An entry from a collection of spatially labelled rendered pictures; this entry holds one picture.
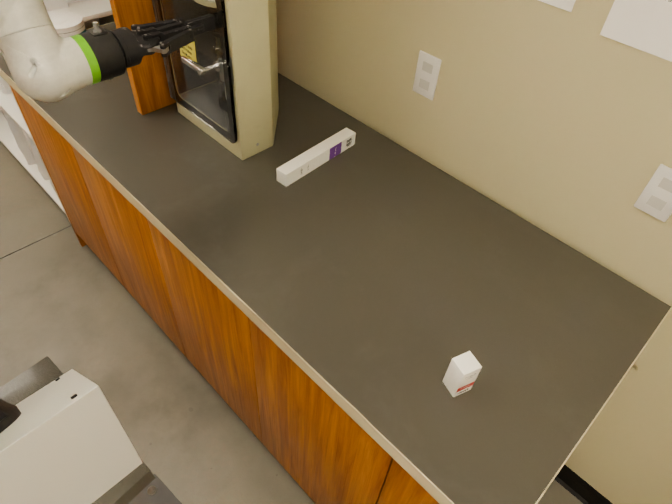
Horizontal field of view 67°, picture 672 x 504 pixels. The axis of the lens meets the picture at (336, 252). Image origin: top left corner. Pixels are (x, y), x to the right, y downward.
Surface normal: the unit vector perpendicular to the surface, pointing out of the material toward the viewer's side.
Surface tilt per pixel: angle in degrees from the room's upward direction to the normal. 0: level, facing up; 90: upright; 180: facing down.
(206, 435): 0
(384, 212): 0
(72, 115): 0
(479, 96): 90
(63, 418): 90
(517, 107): 90
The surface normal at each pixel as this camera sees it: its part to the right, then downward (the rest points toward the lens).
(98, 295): 0.06, -0.69
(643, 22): -0.71, 0.48
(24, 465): 0.72, 0.54
